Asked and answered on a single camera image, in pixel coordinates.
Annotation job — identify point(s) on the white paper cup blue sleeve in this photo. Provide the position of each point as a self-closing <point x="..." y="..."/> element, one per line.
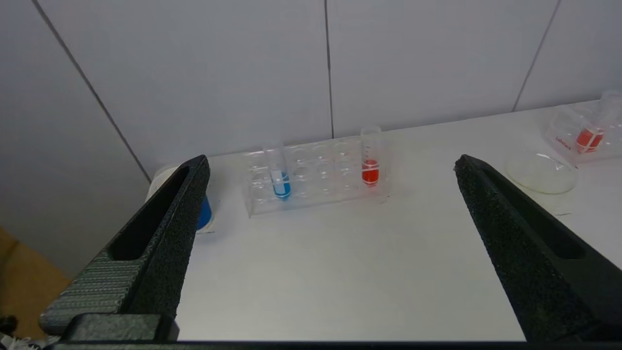
<point x="205" y="216"/>

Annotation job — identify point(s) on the test tube with blue pigment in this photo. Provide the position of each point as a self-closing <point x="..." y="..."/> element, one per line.
<point x="281" y="187"/>

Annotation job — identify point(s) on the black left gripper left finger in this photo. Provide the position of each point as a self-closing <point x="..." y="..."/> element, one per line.
<point x="165" y="243"/>

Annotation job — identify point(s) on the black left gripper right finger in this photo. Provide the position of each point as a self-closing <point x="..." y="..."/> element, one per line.
<point x="534" y="272"/>

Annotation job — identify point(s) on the clear glass beaker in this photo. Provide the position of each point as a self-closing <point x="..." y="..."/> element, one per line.
<point x="542" y="175"/>

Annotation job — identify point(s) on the clear acrylic test tube rack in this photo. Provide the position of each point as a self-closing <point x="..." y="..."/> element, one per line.
<point x="566" y="133"/>
<point x="320" y="180"/>

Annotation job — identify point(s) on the test tube with red pigment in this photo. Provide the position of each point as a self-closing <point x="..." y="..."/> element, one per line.
<point x="589" y="140"/>
<point x="370" y="172"/>

